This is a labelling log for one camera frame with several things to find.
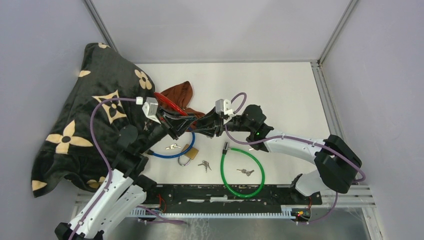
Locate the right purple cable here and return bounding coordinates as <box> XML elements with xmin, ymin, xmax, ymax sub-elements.
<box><xmin>224</xmin><ymin>92</ymin><xmax>367</xmax><ymax>183</ymax></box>

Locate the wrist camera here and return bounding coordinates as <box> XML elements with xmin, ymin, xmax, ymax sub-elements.
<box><xmin>215</xmin><ymin>99</ymin><xmax>234</xmax><ymax>116</ymax></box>
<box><xmin>142</xmin><ymin>97</ymin><xmax>161</xmax><ymax>124</ymax></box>

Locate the brown cloth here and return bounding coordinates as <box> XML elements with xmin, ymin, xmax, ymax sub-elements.
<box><xmin>160</xmin><ymin>81</ymin><xmax>205</xmax><ymax>119</ymax></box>

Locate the black floral blanket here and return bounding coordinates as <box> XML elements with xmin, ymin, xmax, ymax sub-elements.
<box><xmin>31</xmin><ymin>42</ymin><xmax>155</xmax><ymax>198</ymax></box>

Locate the blue cable lock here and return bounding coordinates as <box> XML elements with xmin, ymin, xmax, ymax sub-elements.
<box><xmin>147</xmin><ymin>127</ymin><xmax>196</xmax><ymax>160</ymax></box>

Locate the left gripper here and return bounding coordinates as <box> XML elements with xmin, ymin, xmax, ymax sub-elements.
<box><xmin>137</xmin><ymin>104</ymin><xmax>196</xmax><ymax>153</ymax></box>

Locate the green cable lock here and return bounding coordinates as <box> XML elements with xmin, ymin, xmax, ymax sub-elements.
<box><xmin>220</xmin><ymin>141</ymin><xmax>266</xmax><ymax>199</ymax></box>

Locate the red cable lock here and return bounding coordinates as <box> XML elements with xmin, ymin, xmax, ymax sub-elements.
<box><xmin>154</xmin><ymin>92</ymin><xmax>188</xmax><ymax>116</ymax></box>

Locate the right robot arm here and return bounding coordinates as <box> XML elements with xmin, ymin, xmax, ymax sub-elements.
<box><xmin>194</xmin><ymin>104</ymin><xmax>366</xmax><ymax>204</ymax></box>

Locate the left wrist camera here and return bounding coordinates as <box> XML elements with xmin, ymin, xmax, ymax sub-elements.
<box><xmin>142</xmin><ymin>97</ymin><xmax>161</xmax><ymax>124</ymax></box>

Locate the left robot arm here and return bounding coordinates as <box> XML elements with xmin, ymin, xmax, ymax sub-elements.
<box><xmin>54</xmin><ymin>150</ymin><xmax>158</xmax><ymax>240</ymax></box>

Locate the aluminium frame right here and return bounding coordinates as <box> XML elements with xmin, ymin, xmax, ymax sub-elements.
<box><xmin>310</xmin><ymin>60</ymin><xmax>384</xmax><ymax>240</ymax></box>

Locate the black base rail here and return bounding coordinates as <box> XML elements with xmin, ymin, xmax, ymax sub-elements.
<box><xmin>143</xmin><ymin>184</ymin><xmax>323</xmax><ymax>214</ymax></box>

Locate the blue lock key bunch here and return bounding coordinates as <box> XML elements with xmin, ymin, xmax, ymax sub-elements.
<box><xmin>165</xmin><ymin>143</ymin><xmax>181</xmax><ymax>150</ymax></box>

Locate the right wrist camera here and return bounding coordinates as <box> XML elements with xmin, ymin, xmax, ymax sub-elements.
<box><xmin>215</xmin><ymin>99</ymin><xmax>234</xmax><ymax>116</ymax></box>

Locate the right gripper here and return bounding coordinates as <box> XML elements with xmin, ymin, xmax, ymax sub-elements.
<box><xmin>191</xmin><ymin>107</ymin><xmax>253</xmax><ymax>139</ymax></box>

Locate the large brass padlock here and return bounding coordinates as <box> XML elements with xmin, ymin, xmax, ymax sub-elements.
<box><xmin>177</xmin><ymin>147</ymin><xmax>199</xmax><ymax>167</ymax></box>

